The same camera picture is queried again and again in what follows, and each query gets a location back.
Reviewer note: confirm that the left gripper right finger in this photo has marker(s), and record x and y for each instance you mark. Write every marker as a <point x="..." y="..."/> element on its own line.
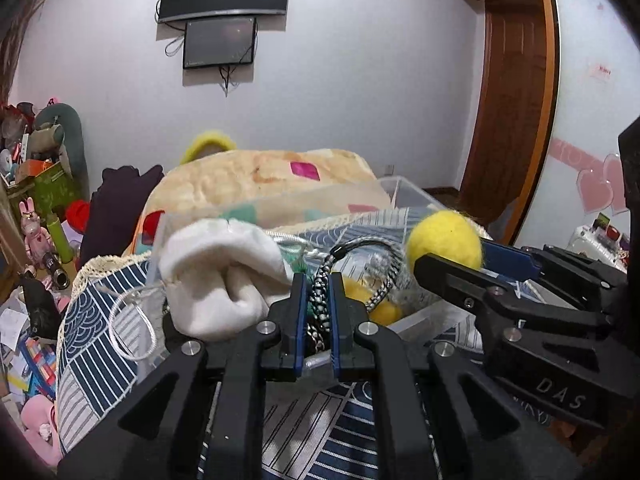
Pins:
<point x="349" y="359"/>

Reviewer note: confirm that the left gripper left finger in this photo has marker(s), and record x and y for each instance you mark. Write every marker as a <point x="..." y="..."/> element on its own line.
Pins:
<point x="286" y="358"/>

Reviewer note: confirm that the white drawstring pouch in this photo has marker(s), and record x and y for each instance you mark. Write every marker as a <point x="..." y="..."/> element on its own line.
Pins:
<point x="219" y="276"/>

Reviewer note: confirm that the yellow felt ball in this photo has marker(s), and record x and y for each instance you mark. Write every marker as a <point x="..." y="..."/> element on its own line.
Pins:
<point x="446" y="234"/>

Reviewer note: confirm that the clear plastic storage box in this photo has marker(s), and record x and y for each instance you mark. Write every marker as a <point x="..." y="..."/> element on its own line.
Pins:
<point x="307" y="224"/>

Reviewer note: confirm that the beige fleece blanket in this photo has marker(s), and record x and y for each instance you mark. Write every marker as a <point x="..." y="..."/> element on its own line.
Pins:
<point x="240" y="176"/>

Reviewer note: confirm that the brown wooden door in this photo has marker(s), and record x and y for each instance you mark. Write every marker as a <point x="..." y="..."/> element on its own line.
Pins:
<point x="510" y="106"/>

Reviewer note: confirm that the blue white patterned bedspread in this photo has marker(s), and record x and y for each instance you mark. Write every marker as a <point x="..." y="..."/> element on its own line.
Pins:
<point x="316" y="428"/>

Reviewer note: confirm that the yellow plush headband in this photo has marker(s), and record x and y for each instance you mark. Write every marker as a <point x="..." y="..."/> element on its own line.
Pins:
<point x="207" y="143"/>

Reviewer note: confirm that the dark purple garment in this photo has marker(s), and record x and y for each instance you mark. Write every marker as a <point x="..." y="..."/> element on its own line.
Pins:
<point x="115" y="210"/>

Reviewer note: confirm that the green bottle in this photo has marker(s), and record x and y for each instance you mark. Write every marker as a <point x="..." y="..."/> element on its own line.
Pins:
<point x="54" y="226"/>

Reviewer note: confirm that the red plush item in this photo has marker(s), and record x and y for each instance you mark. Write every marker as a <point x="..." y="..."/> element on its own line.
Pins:
<point x="77" y="215"/>

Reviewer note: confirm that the white wardrobe sliding door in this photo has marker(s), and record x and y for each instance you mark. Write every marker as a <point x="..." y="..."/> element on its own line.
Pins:
<point x="598" y="98"/>

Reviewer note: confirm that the colourful block puzzle box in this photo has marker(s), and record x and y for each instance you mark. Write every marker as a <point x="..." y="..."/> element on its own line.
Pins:
<point x="41" y="361"/>

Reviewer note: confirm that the pink bunny plush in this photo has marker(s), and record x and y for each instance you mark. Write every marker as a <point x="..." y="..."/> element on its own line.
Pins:
<point x="37" y="240"/>

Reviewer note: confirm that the green cardboard box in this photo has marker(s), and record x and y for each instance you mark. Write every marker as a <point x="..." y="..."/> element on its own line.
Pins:
<point x="52" y="191"/>

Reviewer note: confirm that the pink plush toy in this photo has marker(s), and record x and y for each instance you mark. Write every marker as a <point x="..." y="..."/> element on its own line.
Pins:
<point x="38" y="417"/>

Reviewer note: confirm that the grey green neck pillow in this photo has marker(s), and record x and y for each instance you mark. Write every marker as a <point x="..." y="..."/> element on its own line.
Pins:
<point x="72" y="140"/>

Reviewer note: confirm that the black camera lens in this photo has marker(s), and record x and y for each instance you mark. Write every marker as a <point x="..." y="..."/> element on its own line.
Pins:
<point x="54" y="268"/>

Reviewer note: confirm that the small wall monitor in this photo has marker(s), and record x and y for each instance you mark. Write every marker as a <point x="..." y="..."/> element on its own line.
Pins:
<point x="216" y="42"/>

